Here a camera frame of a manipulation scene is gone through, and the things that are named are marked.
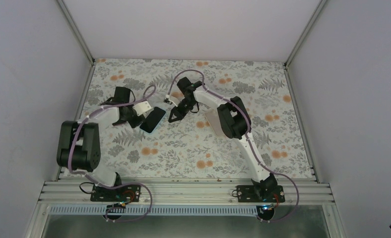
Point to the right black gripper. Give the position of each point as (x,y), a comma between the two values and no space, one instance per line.
(179,113)

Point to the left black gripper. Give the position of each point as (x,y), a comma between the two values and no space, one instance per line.
(134,123)

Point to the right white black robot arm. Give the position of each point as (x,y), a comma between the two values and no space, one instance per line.
(234,123)

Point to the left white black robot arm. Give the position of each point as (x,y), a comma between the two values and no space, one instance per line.
(79,146)

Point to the phone in light blue case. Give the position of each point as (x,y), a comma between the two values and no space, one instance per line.
(152,120)

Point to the floral patterned table mat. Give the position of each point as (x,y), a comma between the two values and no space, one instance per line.
(189,148)

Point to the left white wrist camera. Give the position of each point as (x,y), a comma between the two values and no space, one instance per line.
(142,108)

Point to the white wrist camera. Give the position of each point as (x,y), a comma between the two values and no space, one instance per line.
(142,108)
(171,100)

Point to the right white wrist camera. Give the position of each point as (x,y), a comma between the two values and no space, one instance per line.
(171,100)

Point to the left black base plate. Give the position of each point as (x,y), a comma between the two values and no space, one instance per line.
(129,193)

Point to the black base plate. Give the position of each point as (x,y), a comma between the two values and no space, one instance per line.
(248,193)
(129,193)

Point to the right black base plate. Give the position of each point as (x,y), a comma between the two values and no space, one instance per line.
(248,193)

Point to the aluminium rail frame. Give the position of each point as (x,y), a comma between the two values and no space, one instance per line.
(302,201)

